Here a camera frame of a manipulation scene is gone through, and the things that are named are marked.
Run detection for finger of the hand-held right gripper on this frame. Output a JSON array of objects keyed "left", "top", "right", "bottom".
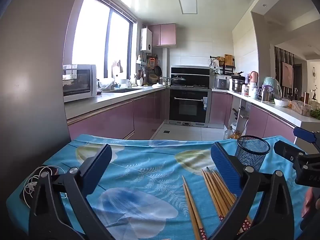
[
  {"left": 273, "top": 140, "right": 306, "bottom": 167},
  {"left": 293, "top": 127, "right": 320, "bottom": 153}
]

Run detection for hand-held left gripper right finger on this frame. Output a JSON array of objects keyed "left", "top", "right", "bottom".
[{"left": 211, "top": 142, "right": 295, "bottom": 240}]

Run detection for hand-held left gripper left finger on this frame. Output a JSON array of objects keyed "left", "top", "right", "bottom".
[{"left": 28, "top": 144, "right": 113, "bottom": 240}]

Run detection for bunch of wooden chopsticks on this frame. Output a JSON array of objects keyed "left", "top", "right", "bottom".
[{"left": 182, "top": 166, "right": 253, "bottom": 240}]

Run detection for black metal mesh holder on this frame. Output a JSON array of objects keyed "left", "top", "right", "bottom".
[{"left": 235, "top": 135, "right": 271, "bottom": 173}]

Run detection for person's right hand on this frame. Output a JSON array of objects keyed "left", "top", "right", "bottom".
[{"left": 301, "top": 187, "right": 320, "bottom": 218}]

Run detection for clear plastic container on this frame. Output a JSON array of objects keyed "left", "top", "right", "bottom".
[{"left": 291, "top": 100, "right": 312, "bottom": 117}]

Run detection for cooking oil bottle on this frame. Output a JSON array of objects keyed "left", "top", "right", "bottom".
[{"left": 224, "top": 126, "right": 235, "bottom": 140}]

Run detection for pink base cabinets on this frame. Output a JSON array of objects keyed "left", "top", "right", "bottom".
[
  {"left": 67, "top": 90, "right": 167, "bottom": 140},
  {"left": 209, "top": 91, "right": 298, "bottom": 140}
]

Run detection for blue floral tablecloth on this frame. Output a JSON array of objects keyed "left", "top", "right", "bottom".
[{"left": 6, "top": 134, "right": 310, "bottom": 240}]

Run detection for steel thermos jug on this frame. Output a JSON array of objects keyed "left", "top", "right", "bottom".
[{"left": 260, "top": 86, "right": 272, "bottom": 102}]

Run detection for green mesh food cover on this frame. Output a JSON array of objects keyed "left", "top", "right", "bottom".
[{"left": 262, "top": 77, "right": 282, "bottom": 99}]

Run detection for black built-in oven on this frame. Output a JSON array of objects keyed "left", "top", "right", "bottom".
[{"left": 169, "top": 89, "right": 209, "bottom": 128}]

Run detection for silver rice cooker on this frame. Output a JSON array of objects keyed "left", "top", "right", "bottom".
[{"left": 214, "top": 78, "right": 230, "bottom": 90}]

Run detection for steel pot with black lid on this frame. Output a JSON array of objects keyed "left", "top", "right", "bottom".
[{"left": 230, "top": 74, "right": 245, "bottom": 92}]

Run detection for black wok with lid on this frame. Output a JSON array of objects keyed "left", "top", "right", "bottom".
[{"left": 171, "top": 74, "right": 187, "bottom": 86}]

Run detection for black range hood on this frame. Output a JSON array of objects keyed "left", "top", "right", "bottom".
[{"left": 171, "top": 66, "right": 210, "bottom": 87}]

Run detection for kitchen window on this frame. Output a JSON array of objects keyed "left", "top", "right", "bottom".
[{"left": 71, "top": 0, "right": 138, "bottom": 80}]

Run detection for white water heater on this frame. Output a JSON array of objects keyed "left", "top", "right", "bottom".
[{"left": 140, "top": 27, "right": 153, "bottom": 54}]

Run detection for square ceiling light panel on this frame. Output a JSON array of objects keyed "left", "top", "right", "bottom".
[{"left": 178, "top": 0, "right": 198, "bottom": 15}]

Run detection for framed wall picture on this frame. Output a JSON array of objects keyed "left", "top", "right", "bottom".
[{"left": 282, "top": 62, "right": 293, "bottom": 88}]

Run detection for white earphone cable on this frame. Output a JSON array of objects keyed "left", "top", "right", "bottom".
[{"left": 23, "top": 166, "right": 68, "bottom": 198}]

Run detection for black wall rack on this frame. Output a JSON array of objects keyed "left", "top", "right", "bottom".
[{"left": 209, "top": 54, "right": 237, "bottom": 75}]

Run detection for pink wall cabinet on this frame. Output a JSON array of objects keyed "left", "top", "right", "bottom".
[{"left": 147, "top": 23, "right": 176, "bottom": 47}]

